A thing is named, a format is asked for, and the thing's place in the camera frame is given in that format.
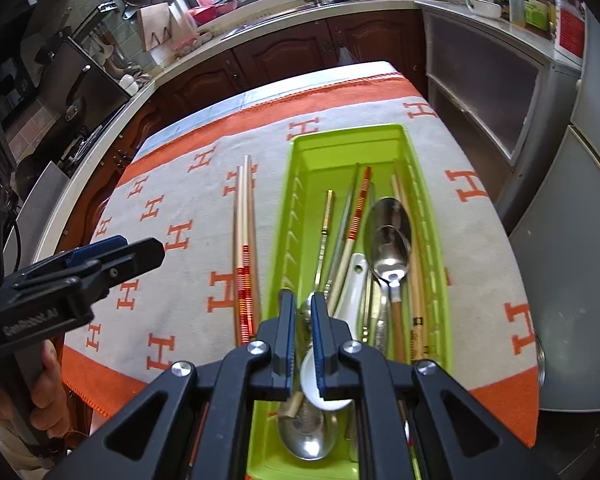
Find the clear plastic bottle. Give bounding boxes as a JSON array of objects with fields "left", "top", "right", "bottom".
[{"left": 508, "top": 0, "right": 526, "bottom": 28}]

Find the person left hand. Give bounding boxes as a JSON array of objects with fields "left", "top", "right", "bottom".
[{"left": 0, "top": 340, "right": 70, "bottom": 438}]

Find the large steel spoon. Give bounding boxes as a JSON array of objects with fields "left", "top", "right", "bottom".
[{"left": 363, "top": 196, "right": 414, "bottom": 351}]

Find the lime green utensil tray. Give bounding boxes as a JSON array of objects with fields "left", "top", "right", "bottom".
[{"left": 247, "top": 124, "right": 453, "bottom": 479}]

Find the orange white H-pattern cloth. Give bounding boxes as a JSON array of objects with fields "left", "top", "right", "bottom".
[{"left": 62, "top": 63, "right": 539, "bottom": 444}]

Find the red striped chopstick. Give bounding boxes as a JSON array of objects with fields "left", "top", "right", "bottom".
[{"left": 327, "top": 166, "right": 372, "bottom": 315}]

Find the gas stove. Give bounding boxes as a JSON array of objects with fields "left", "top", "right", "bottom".
[{"left": 56, "top": 125, "right": 105, "bottom": 177}]

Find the white bowl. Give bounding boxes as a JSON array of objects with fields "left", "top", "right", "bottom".
[{"left": 465, "top": 0, "right": 502, "bottom": 20}]

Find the dark wooden chopstick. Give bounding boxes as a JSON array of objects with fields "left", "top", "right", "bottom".
[{"left": 244, "top": 155, "right": 261, "bottom": 335}]

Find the light wooden chopstick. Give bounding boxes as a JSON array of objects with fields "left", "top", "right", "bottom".
[{"left": 233, "top": 166, "right": 250, "bottom": 346}]

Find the red white canister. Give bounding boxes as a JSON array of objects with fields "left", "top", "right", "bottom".
[{"left": 554, "top": 0, "right": 585, "bottom": 64}]

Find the white ceramic spoon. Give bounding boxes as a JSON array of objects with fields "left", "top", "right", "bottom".
[{"left": 300, "top": 252, "right": 368, "bottom": 412}]

